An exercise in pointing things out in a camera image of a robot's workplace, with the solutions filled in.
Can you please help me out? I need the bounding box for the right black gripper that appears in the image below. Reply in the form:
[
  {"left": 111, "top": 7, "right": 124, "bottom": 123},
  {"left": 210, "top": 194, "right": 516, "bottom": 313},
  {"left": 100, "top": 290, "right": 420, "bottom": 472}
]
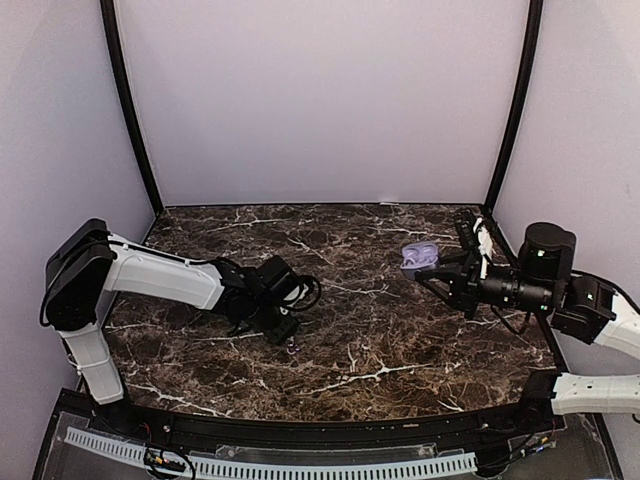
[{"left": 417, "top": 248, "right": 556, "bottom": 319}]

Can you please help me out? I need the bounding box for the purple earbud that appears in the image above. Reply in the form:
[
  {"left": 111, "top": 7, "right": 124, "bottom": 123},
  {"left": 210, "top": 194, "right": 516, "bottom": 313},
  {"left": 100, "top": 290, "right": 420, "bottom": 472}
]
[
  {"left": 401, "top": 256, "right": 422, "bottom": 269},
  {"left": 286, "top": 340, "right": 300, "bottom": 355}
]

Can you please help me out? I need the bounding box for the purple grey earbud case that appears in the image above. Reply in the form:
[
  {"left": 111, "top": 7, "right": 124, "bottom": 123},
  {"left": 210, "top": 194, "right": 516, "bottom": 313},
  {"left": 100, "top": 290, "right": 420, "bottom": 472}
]
[{"left": 400, "top": 241, "right": 440, "bottom": 280}]

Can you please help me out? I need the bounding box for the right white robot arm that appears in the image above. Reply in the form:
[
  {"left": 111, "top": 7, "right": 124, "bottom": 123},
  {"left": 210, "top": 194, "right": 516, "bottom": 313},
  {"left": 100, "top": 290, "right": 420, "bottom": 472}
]
[{"left": 401, "top": 212, "right": 639, "bottom": 434}]

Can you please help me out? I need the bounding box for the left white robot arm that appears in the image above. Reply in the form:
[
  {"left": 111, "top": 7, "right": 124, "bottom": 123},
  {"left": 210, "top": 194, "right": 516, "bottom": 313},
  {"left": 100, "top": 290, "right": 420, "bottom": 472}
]
[{"left": 39, "top": 219, "right": 314, "bottom": 436}]

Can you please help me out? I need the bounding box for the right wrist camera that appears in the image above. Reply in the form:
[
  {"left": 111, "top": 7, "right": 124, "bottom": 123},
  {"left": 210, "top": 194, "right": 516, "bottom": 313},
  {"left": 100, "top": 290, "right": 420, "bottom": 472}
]
[{"left": 454, "top": 208, "right": 494, "bottom": 279}]

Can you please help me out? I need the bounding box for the black front rail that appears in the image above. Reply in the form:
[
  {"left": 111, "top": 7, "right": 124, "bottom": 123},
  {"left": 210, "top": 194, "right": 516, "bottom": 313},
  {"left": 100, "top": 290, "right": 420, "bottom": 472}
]
[{"left": 59, "top": 389, "right": 566, "bottom": 454}]

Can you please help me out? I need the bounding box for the white slotted cable duct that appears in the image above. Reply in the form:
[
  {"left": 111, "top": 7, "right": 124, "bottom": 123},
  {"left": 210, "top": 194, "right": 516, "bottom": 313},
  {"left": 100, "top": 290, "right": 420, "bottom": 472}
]
[{"left": 64, "top": 427, "right": 478, "bottom": 479}]

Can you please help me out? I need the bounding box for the right black frame post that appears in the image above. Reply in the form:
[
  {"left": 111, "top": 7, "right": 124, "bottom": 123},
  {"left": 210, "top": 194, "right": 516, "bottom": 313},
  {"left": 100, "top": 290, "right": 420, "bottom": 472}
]
[{"left": 483, "top": 0, "right": 544, "bottom": 216}]

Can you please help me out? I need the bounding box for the black frame post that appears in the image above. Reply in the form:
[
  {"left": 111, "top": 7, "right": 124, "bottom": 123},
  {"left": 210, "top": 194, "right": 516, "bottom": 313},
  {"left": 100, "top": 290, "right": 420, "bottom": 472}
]
[
  {"left": 483, "top": 0, "right": 544, "bottom": 216},
  {"left": 99, "top": 0, "right": 164, "bottom": 217}
]

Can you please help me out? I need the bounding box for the left black frame post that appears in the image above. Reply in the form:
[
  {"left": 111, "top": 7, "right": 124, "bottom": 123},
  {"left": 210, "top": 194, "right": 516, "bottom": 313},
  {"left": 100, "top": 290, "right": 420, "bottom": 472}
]
[{"left": 99, "top": 0, "right": 164, "bottom": 217}]

